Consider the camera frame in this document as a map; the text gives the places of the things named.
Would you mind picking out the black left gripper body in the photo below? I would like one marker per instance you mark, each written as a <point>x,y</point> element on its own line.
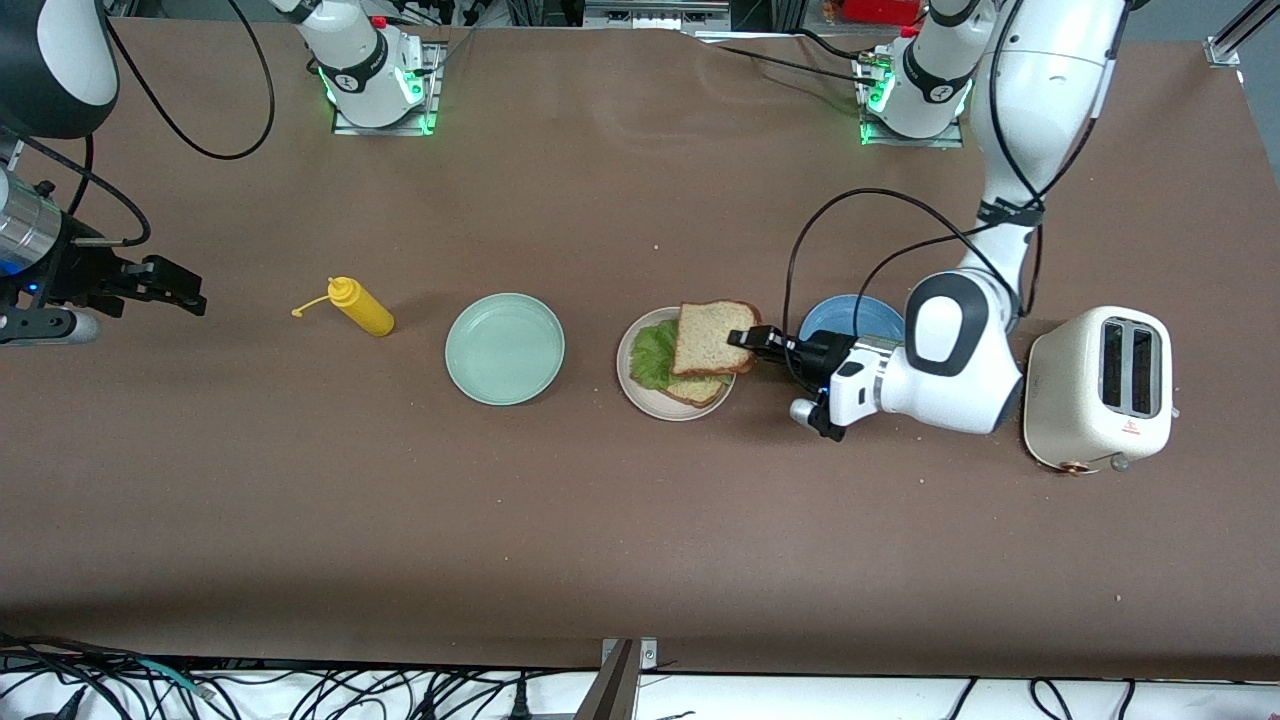
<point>826,354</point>

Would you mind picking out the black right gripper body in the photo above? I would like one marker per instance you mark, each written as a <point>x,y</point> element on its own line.
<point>88,274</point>

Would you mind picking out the toasted bread slice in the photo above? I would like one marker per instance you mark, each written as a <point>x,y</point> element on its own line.
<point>710,335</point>
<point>700,392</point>

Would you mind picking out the green lettuce leaf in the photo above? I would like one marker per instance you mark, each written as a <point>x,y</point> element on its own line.
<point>652,358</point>

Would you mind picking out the yellow mustard squeeze bottle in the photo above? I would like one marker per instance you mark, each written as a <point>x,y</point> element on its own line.
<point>365,310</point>

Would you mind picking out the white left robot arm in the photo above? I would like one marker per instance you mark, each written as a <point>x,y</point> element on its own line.
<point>1040,80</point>

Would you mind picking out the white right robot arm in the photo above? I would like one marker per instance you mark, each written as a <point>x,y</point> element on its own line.
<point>365,70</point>

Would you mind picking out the blue plate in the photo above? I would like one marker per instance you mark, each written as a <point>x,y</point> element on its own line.
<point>850,315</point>

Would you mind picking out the beige plate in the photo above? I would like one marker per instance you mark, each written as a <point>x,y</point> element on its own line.
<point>650,405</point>

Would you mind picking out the mint green plate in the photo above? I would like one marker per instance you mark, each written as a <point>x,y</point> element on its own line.
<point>505,350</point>

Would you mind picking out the white toaster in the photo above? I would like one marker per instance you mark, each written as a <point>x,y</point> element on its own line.
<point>1070,400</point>

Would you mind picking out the silver equipment panel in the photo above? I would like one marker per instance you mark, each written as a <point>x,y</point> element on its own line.
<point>655,12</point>

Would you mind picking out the red box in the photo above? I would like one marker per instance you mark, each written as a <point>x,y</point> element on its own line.
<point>880,10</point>

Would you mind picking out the grey aluminium strut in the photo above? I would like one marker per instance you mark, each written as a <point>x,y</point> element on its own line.
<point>610,700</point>

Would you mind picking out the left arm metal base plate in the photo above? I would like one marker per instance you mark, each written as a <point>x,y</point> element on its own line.
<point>915,143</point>

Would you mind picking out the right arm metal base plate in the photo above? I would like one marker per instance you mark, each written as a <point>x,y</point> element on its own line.
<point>435,90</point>

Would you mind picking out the silver table edge bracket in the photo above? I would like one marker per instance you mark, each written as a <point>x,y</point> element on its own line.
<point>648,655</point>

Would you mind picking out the aluminium frame corner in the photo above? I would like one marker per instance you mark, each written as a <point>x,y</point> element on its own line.
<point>1225,50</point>

